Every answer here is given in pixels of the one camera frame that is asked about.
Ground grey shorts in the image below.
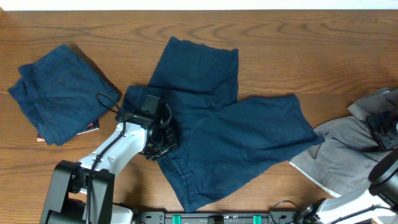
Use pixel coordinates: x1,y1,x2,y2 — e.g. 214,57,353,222
289,88,397,197

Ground navy blue shorts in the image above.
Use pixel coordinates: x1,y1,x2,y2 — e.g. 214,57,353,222
8,45,120,146
122,37,323,212

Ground folded navy blue shorts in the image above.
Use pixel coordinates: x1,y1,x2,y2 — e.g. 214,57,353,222
8,45,120,146

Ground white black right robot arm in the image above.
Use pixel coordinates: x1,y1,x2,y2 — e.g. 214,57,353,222
290,111,397,223

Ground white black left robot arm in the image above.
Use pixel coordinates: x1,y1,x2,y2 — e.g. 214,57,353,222
40,95,178,223

